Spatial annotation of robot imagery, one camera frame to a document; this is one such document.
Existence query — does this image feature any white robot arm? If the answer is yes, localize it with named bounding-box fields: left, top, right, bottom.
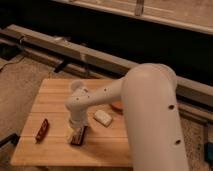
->
left=65, top=63, right=189, bottom=171

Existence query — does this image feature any orange bowl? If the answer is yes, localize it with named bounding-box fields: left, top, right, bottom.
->
left=110, top=102, right=123, bottom=111

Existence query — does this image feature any white sponge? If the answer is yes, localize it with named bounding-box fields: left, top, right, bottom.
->
left=94, top=110, right=112, bottom=127

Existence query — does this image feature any black cable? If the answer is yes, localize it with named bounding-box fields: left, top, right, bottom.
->
left=0, top=54, right=26, bottom=73

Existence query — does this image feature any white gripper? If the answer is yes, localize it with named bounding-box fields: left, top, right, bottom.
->
left=66, top=114, right=88, bottom=143

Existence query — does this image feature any white plastic cup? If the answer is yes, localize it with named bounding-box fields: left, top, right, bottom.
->
left=70, top=80, right=87, bottom=93

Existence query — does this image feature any long metal rail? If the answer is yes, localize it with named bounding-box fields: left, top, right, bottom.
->
left=0, top=25, right=213, bottom=108

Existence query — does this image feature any wooden board table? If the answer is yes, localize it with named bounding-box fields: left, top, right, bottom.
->
left=11, top=79, right=132, bottom=167

